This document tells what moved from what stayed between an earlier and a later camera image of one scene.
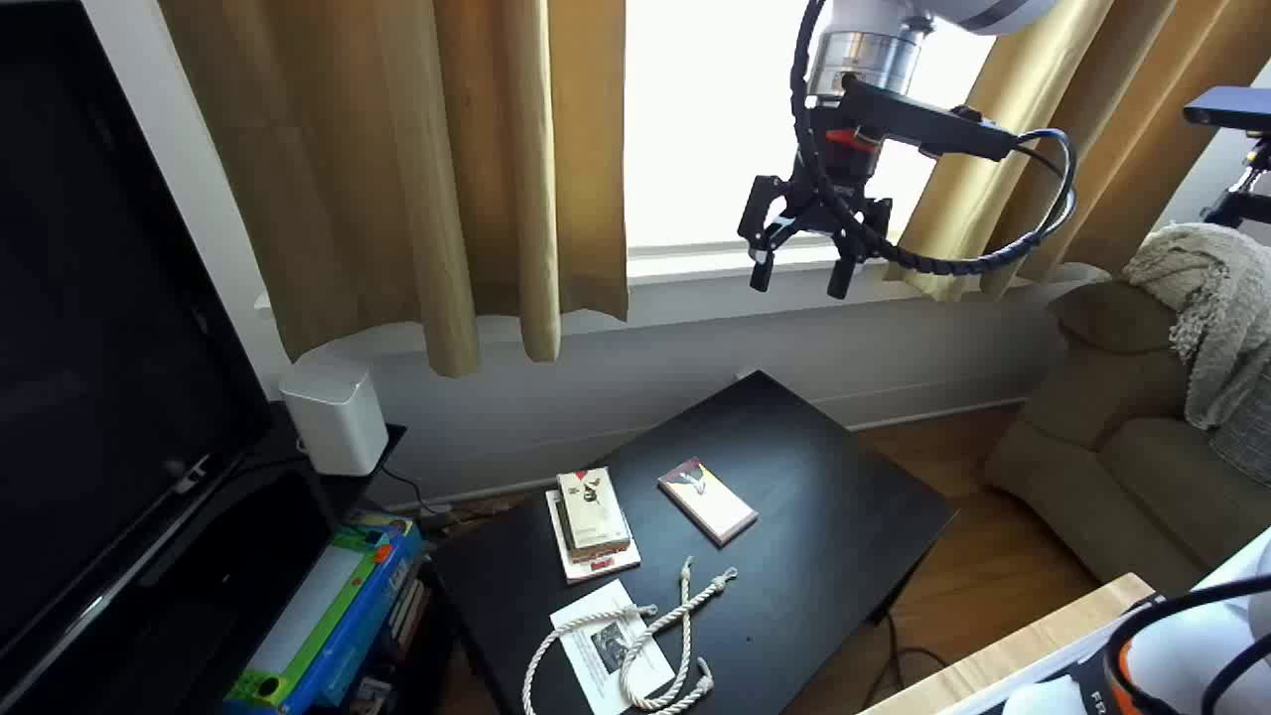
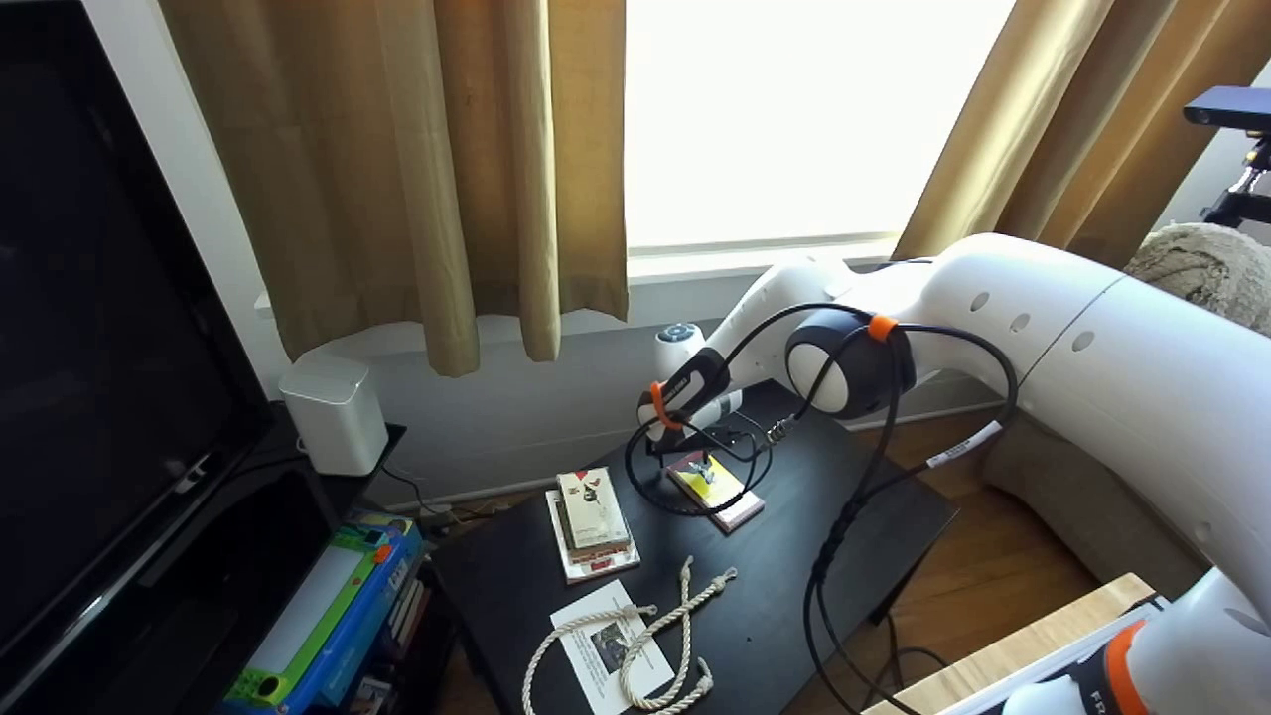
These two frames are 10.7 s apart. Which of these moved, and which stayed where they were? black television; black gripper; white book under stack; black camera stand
Moved: black gripper
Stayed: white book under stack; black camera stand; black television
